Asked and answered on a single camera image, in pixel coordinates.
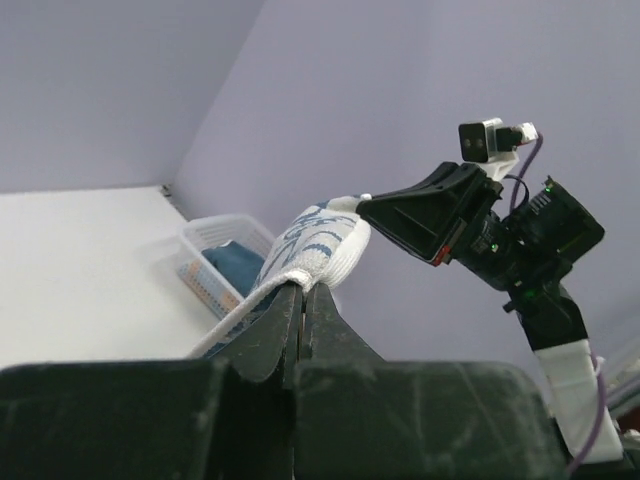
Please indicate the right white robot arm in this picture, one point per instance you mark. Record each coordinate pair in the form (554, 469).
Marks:
(555, 231)

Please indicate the white blue print towel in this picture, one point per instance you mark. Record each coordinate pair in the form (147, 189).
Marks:
(320, 246)

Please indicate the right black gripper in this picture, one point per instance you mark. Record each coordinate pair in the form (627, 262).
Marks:
(449, 216)

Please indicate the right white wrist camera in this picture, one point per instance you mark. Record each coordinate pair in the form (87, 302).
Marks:
(493, 146)

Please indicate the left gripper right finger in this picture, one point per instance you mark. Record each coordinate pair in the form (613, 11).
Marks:
(361, 417)

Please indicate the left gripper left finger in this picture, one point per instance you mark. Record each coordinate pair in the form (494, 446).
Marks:
(229, 417)

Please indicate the dark blue towel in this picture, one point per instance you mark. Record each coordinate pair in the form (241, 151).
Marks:
(239, 265)

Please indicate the right white plastic basket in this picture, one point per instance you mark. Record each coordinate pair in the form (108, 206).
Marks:
(198, 274)

